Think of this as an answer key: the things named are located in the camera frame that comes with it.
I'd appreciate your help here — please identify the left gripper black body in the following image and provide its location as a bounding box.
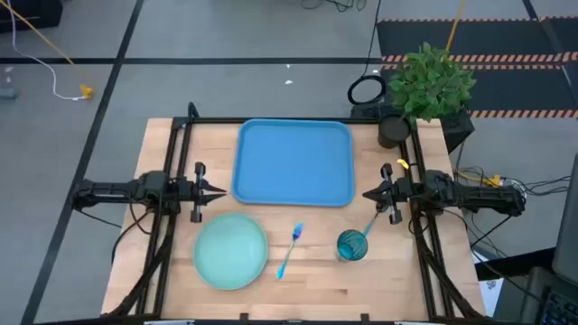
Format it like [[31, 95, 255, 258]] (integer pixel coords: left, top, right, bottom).
[[178, 161, 209, 224]]

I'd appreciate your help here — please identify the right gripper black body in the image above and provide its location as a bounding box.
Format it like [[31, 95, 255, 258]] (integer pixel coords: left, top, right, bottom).
[[380, 162, 424, 226]]

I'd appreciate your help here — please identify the teal translucent ribbed cup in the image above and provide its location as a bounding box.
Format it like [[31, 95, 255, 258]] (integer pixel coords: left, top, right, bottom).
[[336, 228, 369, 262]]

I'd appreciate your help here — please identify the pale green round plate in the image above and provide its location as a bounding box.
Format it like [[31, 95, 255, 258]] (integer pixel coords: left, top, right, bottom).
[[192, 212, 270, 291]]

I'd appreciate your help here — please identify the blue plastic tray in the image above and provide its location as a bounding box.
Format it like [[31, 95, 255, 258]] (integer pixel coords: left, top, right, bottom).
[[231, 118, 356, 208]]

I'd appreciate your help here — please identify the dark round plant pot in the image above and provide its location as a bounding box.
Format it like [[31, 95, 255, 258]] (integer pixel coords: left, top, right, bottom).
[[378, 114, 412, 150]]

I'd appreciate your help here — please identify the black box behind plant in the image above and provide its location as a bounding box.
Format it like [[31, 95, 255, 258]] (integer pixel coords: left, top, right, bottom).
[[440, 107, 476, 154]]

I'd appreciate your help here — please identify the green leafy plant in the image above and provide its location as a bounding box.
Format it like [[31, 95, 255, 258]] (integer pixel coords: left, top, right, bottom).
[[388, 42, 478, 125]]

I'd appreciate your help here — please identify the black hazard-striped floor mat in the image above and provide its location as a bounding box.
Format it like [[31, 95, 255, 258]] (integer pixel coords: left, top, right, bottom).
[[381, 62, 578, 120], [377, 16, 578, 64]]

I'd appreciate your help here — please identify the black keyboard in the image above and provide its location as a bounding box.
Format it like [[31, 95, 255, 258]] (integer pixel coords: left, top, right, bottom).
[[539, 288, 578, 325]]

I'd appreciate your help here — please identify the black cabinet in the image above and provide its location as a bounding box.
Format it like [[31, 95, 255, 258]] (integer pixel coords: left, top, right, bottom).
[[0, 0, 64, 34]]

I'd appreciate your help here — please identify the blue-handled spoon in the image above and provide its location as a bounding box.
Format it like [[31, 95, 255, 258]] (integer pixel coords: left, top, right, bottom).
[[360, 211, 379, 238]]

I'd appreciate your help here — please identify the black metal table frame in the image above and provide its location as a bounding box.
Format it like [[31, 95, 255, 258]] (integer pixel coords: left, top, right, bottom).
[[101, 102, 487, 325]]

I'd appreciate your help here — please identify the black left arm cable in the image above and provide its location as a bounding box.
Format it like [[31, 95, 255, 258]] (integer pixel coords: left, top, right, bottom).
[[110, 198, 155, 267]]

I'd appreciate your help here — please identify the black coiled floor cable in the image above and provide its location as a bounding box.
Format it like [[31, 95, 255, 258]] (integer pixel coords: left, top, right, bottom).
[[346, 0, 387, 107]]

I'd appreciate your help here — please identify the yellow cable with yellow plug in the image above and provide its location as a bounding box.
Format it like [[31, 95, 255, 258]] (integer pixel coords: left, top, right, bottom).
[[0, 0, 96, 101]]

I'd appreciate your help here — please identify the yellow hanging cable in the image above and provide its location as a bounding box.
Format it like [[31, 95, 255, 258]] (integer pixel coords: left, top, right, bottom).
[[445, 0, 467, 52]]

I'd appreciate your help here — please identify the white floor cable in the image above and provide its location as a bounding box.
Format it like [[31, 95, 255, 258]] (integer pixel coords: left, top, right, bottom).
[[6, 0, 87, 101]]

